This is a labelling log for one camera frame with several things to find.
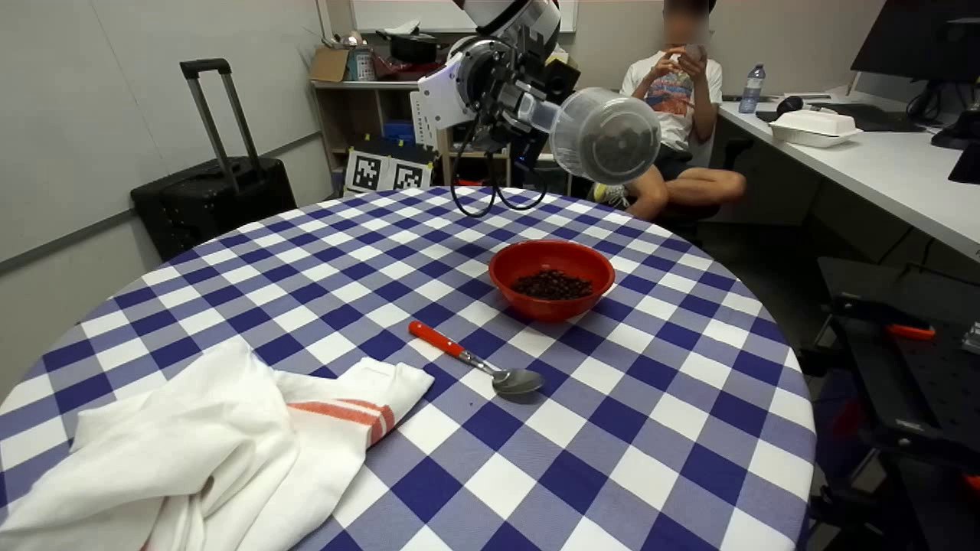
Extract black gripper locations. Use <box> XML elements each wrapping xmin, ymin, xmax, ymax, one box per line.
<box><xmin>464</xmin><ymin>76</ymin><xmax>553</xmax><ymax>153</ymax></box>

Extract clear plastic measuring jug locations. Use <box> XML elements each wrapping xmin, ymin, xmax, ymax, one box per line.
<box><xmin>548</xmin><ymin>85</ymin><xmax>661</xmax><ymax>182</ymax></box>

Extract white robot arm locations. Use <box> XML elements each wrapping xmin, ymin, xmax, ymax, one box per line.
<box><xmin>450</xmin><ymin>0</ymin><xmax>559</xmax><ymax>153</ymax></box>

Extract red bowl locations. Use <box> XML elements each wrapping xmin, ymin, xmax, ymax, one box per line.
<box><xmin>490</xmin><ymin>238</ymin><xmax>615</xmax><ymax>320</ymax></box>

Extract coffee beans in red bowl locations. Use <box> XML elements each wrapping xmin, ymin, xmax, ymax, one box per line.
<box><xmin>512</xmin><ymin>268</ymin><xmax>590</xmax><ymax>300</ymax></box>

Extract wooden shelf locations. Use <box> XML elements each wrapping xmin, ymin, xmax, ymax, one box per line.
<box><xmin>306</xmin><ymin>38</ymin><xmax>515</xmax><ymax>187</ymax></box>

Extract calibration marker board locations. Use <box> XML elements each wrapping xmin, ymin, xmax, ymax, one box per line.
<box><xmin>343</xmin><ymin>150</ymin><xmax>431</xmax><ymax>192</ymax></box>

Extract seated person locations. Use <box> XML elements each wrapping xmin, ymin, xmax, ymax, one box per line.
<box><xmin>588</xmin><ymin>0</ymin><xmax>747</xmax><ymax>224</ymax></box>

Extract water bottle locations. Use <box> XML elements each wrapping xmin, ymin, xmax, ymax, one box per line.
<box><xmin>739</xmin><ymin>65</ymin><xmax>766</xmax><ymax>113</ymax></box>

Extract black suitcase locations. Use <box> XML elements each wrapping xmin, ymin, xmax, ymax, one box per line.
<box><xmin>131</xmin><ymin>58</ymin><xmax>296</xmax><ymax>259</ymax></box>

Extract white takeout container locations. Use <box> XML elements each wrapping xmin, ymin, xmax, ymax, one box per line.
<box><xmin>772</xmin><ymin>109</ymin><xmax>861</xmax><ymax>150</ymax></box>

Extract blue white checkered tablecloth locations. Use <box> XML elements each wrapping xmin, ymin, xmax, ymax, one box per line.
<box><xmin>0</xmin><ymin>189</ymin><xmax>816</xmax><ymax>551</ymax></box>

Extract black computer monitor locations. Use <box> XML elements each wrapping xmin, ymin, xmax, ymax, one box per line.
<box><xmin>852</xmin><ymin>0</ymin><xmax>980</xmax><ymax>120</ymax></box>

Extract white desk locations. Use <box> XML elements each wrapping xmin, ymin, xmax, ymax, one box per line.
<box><xmin>719</xmin><ymin>100</ymin><xmax>980</xmax><ymax>259</ymax></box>

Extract white towel with red stripe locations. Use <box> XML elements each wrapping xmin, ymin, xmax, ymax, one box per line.
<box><xmin>0</xmin><ymin>342</ymin><xmax>431</xmax><ymax>551</ymax></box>

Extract red handled metal spoon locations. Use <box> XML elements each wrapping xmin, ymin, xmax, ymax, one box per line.
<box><xmin>406</xmin><ymin>320</ymin><xmax>541</xmax><ymax>400</ymax></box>

